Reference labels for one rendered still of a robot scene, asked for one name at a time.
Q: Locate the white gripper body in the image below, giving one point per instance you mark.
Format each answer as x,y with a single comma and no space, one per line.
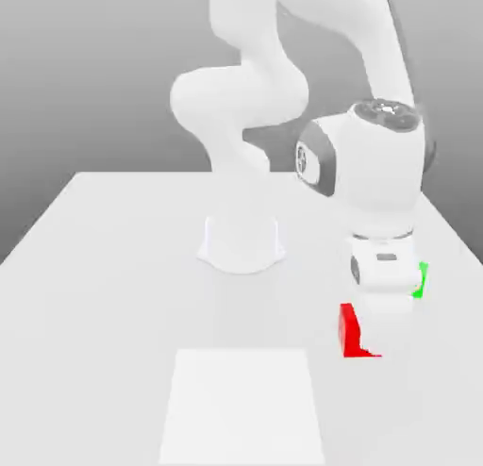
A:
386,305

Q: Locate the small red cube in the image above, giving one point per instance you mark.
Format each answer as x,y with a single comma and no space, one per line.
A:
348,334

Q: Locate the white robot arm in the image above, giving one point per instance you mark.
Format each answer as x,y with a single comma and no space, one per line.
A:
241,96

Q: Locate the small green cube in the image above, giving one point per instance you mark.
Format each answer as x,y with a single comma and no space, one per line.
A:
422,275

